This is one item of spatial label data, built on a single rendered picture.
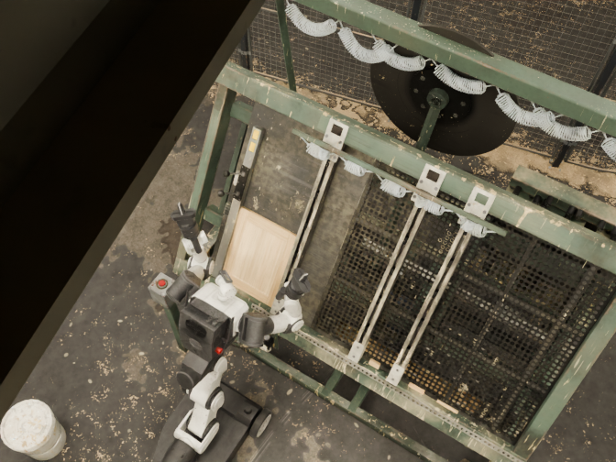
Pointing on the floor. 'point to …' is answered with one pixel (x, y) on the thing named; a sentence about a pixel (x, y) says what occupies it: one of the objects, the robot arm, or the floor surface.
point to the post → (175, 324)
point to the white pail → (33, 430)
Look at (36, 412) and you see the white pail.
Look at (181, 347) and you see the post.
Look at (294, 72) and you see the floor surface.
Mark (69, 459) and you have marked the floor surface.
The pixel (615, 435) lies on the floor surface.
